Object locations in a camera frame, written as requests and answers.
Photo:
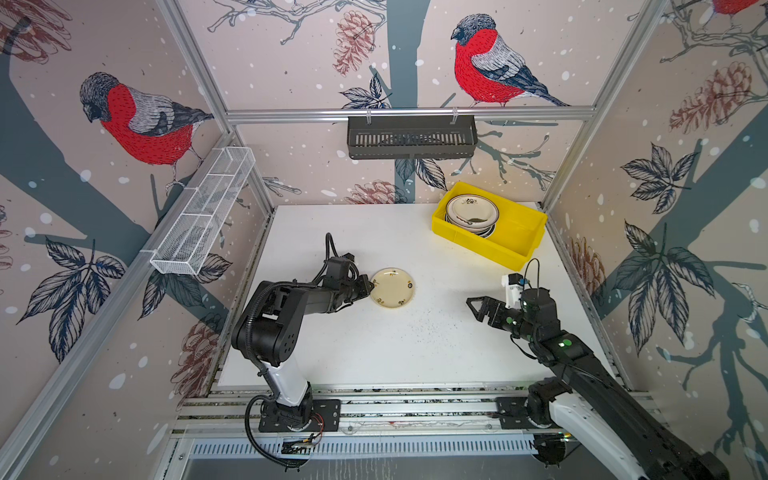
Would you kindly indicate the cream yellow plate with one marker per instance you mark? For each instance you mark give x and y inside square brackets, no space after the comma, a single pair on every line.
[392,288]

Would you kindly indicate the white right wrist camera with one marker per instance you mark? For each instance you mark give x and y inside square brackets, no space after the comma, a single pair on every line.
[513,285]

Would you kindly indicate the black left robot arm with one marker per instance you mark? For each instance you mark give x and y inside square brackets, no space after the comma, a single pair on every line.
[267,332]

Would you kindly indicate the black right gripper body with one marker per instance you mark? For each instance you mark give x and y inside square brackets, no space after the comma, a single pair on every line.
[509,319]

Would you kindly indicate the white plate red characters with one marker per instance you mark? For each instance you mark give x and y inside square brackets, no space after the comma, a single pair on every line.
[481,232]

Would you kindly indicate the cream small floral plate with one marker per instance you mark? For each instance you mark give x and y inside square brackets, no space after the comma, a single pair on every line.
[472,212]

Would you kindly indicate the black hanging wall basket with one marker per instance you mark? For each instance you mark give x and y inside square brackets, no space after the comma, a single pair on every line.
[434,137]

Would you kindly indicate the yellow plastic bin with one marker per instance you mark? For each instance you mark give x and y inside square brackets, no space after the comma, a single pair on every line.
[519,229]

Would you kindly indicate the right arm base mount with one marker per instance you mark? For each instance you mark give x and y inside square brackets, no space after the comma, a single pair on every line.
[522,411]

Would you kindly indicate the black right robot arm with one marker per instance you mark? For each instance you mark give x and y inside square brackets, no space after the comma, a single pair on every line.
[583,398]

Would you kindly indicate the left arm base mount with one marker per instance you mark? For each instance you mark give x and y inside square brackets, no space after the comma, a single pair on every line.
[310,415]

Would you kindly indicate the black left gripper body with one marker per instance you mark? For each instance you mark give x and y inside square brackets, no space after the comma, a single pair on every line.
[355,289]

